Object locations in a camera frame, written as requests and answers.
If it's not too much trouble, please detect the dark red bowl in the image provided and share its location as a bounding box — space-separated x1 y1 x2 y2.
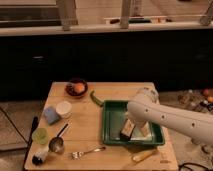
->
65 78 88 98

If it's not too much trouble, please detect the spice bottles rack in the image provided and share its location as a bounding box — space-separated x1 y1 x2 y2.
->
178 90 213 113

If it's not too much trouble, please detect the green plastic cup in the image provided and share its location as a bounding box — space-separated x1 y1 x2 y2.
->
32 128 48 145

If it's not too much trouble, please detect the green plastic tray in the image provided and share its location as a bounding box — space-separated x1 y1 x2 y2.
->
102 100 165 146

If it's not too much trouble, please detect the wooden block eraser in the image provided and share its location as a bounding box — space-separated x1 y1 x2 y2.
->
120 119 135 140

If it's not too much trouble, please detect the orange fruit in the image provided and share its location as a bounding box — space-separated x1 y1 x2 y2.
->
74 83 85 93

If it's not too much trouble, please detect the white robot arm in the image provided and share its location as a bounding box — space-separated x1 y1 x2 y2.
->
127 87 213 146

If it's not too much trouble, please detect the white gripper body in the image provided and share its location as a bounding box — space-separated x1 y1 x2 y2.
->
125 111 152 129

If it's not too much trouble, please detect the silver fork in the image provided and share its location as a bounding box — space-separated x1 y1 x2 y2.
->
69 147 106 159

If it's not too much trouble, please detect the white round container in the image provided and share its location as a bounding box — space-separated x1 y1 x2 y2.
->
56 101 72 118

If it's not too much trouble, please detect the metal measuring cup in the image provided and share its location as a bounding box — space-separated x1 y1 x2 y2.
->
49 124 68 154

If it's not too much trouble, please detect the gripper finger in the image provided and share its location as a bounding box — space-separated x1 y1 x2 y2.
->
140 125 151 137
124 112 130 122

